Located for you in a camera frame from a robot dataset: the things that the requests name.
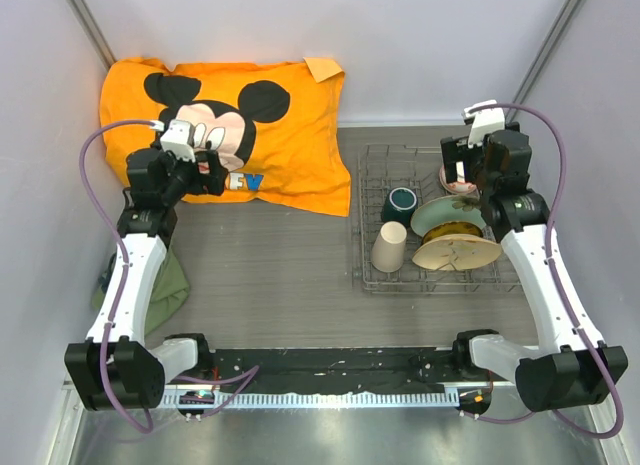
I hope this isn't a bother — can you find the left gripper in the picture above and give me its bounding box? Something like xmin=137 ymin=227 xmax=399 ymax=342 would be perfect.
xmin=154 ymin=142 xmax=227 ymax=205

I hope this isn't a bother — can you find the light green flower plate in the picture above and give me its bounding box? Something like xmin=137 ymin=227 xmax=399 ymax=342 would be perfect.
xmin=410 ymin=195 xmax=486 ymax=236

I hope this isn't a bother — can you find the yellow brown patterned plate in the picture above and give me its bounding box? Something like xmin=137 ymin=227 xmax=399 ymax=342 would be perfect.
xmin=421 ymin=221 xmax=483 ymax=245

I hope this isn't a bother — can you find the grey wire dish rack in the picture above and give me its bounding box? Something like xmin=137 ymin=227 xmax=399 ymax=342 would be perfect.
xmin=354 ymin=144 xmax=522 ymax=295

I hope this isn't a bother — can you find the cream bird plate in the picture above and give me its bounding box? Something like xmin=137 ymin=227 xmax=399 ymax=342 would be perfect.
xmin=412 ymin=234 xmax=503 ymax=271

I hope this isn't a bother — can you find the beige tumbler cup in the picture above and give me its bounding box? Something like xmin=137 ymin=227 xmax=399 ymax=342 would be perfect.
xmin=371 ymin=221 xmax=407 ymax=273

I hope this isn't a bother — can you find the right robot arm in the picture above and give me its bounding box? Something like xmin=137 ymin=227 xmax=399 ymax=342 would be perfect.
xmin=440 ymin=129 xmax=628 ymax=412

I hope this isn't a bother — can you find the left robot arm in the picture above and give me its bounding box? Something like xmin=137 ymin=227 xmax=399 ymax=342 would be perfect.
xmin=64 ymin=148 xmax=228 ymax=411

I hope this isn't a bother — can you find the red white bowl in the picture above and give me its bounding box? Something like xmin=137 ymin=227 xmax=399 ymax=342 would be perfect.
xmin=439 ymin=166 xmax=477 ymax=195

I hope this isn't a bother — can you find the orange Mickey Mouse cloth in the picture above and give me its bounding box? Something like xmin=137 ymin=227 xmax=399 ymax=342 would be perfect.
xmin=99 ymin=58 xmax=351 ymax=217

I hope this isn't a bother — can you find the dark green mug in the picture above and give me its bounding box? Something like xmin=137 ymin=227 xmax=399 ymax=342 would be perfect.
xmin=381 ymin=187 xmax=418 ymax=228

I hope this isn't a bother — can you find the green cloth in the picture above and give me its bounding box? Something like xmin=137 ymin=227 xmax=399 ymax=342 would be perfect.
xmin=91 ymin=247 xmax=191 ymax=335

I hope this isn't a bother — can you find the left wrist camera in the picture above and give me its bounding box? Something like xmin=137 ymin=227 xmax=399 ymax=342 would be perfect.
xmin=159 ymin=119 xmax=196 ymax=163

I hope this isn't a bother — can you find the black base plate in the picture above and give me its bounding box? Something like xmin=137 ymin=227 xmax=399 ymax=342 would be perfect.
xmin=174 ymin=347 xmax=504 ymax=396

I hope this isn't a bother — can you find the white slotted cable duct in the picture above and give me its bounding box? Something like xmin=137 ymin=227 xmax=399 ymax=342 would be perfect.
xmin=158 ymin=389 xmax=459 ymax=410

